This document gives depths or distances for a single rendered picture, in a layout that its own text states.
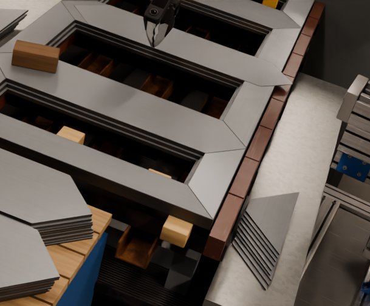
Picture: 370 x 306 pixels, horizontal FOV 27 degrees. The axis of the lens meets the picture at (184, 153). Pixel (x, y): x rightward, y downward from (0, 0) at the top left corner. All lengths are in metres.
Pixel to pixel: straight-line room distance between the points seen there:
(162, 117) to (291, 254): 0.49
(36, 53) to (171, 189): 0.57
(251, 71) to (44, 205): 0.96
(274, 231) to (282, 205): 0.12
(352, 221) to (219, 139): 1.15
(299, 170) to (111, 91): 0.62
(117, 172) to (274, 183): 0.59
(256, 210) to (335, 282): 0.77
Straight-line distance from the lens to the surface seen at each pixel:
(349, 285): 2.74
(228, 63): 2.39
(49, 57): 2.09
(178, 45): 2.41
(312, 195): 2.22
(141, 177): 1.79
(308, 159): 2.37
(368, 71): 3.23
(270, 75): 2.39
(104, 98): 2.05
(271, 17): 2.80
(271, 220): 2.00
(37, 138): 1.85
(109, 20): 2.47
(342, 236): 2.94
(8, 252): 1.54
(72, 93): 2.04
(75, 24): 2.42
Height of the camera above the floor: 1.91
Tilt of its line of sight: 34 degrees down
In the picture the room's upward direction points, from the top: 16 degrees clockwise
